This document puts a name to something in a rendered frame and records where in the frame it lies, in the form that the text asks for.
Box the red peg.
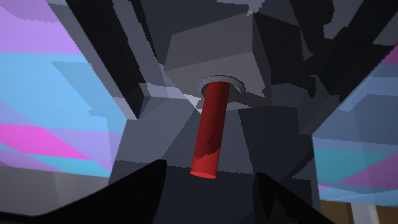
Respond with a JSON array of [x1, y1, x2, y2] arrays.
[[190, 81, 230, 178]]

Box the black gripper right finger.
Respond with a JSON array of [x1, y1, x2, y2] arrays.
[[252, 172, 335, 224]]

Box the grey block with hole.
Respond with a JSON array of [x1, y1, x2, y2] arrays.
[[163, 10, 272, 114]]

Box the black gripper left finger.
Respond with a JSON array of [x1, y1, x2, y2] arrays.
[[0, 159, 167, 224]]

